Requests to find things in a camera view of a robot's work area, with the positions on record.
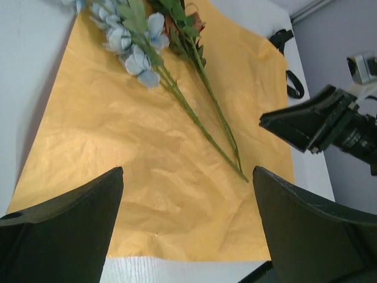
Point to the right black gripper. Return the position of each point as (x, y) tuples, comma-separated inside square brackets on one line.
[(314, 124)]

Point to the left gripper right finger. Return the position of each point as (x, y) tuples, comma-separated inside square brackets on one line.
[(311, 238)]

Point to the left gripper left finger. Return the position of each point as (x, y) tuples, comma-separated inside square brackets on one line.
[(64, 239)]

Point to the black ribbon gold lettering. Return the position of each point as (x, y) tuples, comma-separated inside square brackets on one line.
[(279, 39)]

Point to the orange wrapping paper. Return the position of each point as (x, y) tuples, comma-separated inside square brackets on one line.
[(181, 200)]

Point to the blue flower stem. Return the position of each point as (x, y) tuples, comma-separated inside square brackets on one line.
[(134, 32)]

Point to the brown dried flower stem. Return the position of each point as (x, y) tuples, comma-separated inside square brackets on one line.
[(183, 31)]

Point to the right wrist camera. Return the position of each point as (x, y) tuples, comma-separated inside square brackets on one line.
[(362, 67)]

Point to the right aluminium frame post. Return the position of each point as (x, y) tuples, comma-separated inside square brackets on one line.
[(308, 10)]

